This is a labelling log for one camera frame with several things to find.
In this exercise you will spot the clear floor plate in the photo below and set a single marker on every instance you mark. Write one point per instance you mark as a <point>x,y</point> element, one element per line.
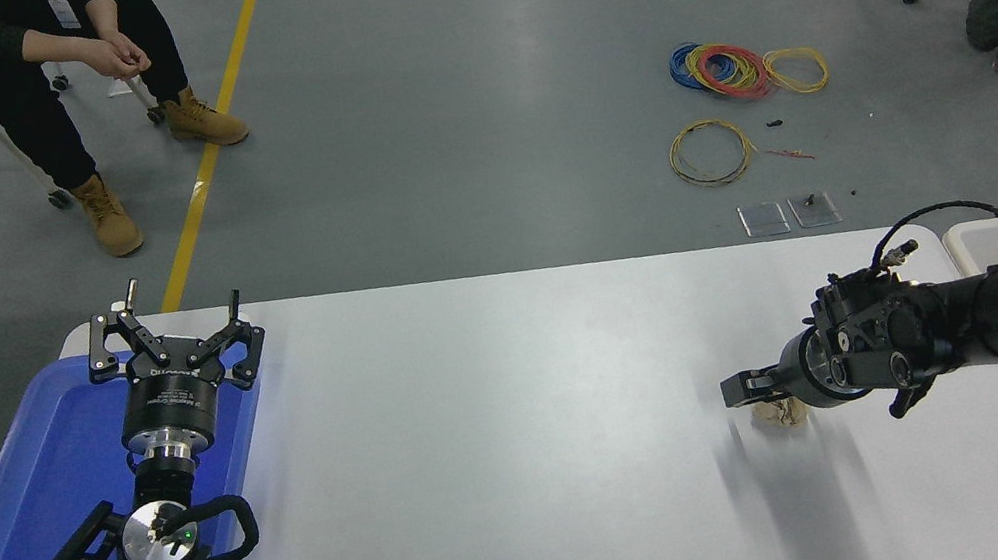
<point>763,220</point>
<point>814,213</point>

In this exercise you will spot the seated person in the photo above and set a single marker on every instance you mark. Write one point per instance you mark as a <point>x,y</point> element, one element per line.
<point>24,106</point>

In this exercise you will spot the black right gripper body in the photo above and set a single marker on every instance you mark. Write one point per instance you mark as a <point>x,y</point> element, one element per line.
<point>793,373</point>

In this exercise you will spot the seated person's right forearm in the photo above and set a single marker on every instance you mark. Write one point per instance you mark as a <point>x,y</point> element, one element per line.
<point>12,37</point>

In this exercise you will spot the tan paper ball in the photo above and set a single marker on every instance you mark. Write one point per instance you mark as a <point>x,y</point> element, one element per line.
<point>786,417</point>

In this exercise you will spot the seated person's left hand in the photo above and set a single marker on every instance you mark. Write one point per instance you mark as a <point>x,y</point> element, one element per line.
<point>140,58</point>

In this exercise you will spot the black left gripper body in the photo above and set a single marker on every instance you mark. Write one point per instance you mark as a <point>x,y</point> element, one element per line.
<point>172,400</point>

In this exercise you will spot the seated person's left forearm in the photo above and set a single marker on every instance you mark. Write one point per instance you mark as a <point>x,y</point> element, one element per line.
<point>101,7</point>

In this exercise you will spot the seated person's right hand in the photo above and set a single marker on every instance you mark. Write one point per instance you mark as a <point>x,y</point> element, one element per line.
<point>107,57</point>

